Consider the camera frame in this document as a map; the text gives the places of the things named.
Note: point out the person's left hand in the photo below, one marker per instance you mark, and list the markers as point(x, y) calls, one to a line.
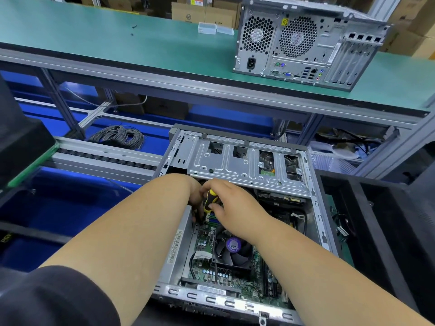
point(194, 193)

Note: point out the person's right hand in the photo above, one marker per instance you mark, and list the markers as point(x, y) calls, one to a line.
point(234, 205)

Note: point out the grey computer case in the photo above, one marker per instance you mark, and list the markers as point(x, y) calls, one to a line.
point(238, 159)

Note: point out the green motherboard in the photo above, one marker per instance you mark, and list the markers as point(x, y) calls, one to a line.
point(217, 271)

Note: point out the person's left forearm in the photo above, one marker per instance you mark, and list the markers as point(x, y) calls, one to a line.
point(122, 247)

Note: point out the person's right forearm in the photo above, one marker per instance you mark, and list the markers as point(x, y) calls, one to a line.
point(333, 281)

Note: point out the person's black left sleeve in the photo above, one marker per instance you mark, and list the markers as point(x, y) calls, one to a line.
point(54, 298)

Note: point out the silver backed desktop computer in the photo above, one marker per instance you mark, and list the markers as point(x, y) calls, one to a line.
point(306, 44)

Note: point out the silver power supply unit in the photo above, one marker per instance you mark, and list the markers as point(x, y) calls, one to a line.
point(173, 258)

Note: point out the white plastic bags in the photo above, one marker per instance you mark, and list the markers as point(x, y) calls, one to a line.
point(333, 156)

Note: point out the empty black foam tray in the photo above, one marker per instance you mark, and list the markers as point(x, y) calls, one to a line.
point(380, 241)

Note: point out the small clear plastic box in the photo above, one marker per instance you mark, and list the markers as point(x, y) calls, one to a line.
point(207, 28)

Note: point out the black foam tray with boards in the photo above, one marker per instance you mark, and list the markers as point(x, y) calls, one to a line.
point(20, 149)

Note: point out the brown cardboard box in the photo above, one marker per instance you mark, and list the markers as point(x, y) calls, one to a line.
point(204, 11)

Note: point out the green upper shelf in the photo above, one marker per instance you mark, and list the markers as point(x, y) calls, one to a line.
point(81, 37)

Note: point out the stack of cardboard boxes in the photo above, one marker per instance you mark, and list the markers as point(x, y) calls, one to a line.
point(411, 27)

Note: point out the grey roller conveyor rail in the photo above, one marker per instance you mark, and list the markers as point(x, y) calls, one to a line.
point(102, 159)

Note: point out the dark metal frame leg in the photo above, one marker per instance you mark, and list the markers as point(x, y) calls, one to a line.
point(58, 102)

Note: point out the aluminium frame post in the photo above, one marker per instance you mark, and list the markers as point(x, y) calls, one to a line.
point(384, 6)
point(401, 142)

